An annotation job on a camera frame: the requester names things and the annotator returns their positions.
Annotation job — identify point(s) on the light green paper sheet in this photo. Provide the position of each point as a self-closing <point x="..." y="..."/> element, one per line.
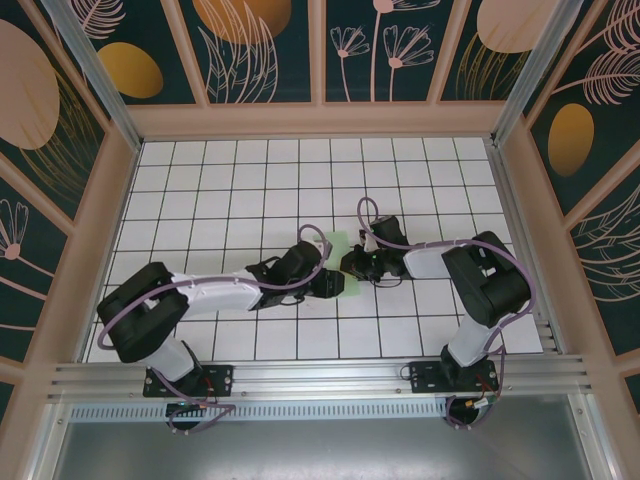
<point x="339" y="242"/>

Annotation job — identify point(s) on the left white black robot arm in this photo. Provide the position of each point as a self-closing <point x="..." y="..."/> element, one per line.
<point x="215" y="293"/>

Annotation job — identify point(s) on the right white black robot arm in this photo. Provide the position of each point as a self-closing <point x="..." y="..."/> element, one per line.
<point x="425" y="262"/>

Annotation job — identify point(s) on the grey sheet metal panel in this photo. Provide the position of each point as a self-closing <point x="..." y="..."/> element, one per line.
<point x="320" y="450"/>

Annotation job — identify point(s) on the aluminium mounting rail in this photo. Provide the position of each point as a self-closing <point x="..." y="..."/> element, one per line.
<point x="320" y="375"/>

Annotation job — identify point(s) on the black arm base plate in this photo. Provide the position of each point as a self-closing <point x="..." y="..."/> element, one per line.
<point x="220" y="380"/>
<point x="425" y="375"/>

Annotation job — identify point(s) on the aluminium table edge rail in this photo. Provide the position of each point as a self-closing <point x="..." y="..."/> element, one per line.
<point x="510" y="200"/>

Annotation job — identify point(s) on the aluminium corner post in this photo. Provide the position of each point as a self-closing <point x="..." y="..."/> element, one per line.
<point x="525" y="75"/>
<point x="100" y="85"/>

